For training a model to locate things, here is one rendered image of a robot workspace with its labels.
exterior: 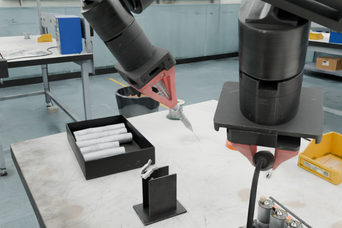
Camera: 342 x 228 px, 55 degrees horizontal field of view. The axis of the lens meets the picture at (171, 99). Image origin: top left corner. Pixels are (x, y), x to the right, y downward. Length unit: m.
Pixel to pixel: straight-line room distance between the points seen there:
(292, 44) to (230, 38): 6.11
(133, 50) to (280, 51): 0.25
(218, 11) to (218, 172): 5.47
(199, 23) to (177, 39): 0.53
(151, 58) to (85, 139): 0.44
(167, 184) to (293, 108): 0.32
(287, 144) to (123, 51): 0.25
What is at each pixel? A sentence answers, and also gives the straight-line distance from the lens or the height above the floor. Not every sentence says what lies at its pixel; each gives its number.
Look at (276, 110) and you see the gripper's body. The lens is 0.31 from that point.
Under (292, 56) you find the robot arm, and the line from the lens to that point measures 0.28.
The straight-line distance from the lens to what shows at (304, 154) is 0.82.
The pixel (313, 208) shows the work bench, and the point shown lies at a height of 0.75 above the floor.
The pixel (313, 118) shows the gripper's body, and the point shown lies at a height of 1.01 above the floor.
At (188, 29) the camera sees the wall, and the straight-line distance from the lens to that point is 5.71.
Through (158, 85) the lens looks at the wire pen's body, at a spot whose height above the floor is 0.99.
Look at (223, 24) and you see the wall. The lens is 6.22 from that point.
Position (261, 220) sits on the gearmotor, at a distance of 0.56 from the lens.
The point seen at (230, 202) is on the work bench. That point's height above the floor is 0.75.
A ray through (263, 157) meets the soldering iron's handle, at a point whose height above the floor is 0.98.
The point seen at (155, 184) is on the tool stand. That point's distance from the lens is 0.57.
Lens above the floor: 1.12
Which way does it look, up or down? 18 degrees down
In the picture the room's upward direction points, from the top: straight up
